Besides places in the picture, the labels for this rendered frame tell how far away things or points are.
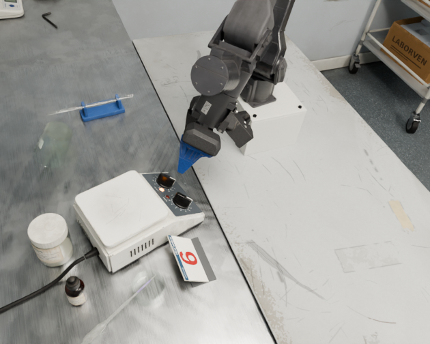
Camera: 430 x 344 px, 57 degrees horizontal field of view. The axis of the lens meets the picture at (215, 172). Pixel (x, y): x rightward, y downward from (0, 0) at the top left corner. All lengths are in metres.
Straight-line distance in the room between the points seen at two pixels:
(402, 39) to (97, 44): 2.00
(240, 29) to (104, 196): 0.35
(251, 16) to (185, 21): 1.60
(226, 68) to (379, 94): 2.38
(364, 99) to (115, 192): 2.29
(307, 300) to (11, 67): 0.90
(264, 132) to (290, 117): 0.06
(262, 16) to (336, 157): 0.44
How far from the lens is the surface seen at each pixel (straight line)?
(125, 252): 0.69
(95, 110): 0.99
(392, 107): 2.85
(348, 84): 2.91
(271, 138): 0.91
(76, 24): 1.33
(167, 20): 2.21
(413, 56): 2.74
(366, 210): 0.90
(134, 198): 0.70
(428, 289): 0.86
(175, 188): 0.78
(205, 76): 0.59
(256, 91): 0.86
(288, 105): 0.90
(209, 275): 0.72
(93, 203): 0.70
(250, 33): 0.65
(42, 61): 1.19
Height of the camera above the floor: 1.55
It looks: 49 degrees down
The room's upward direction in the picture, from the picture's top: 9 degrees clockwise
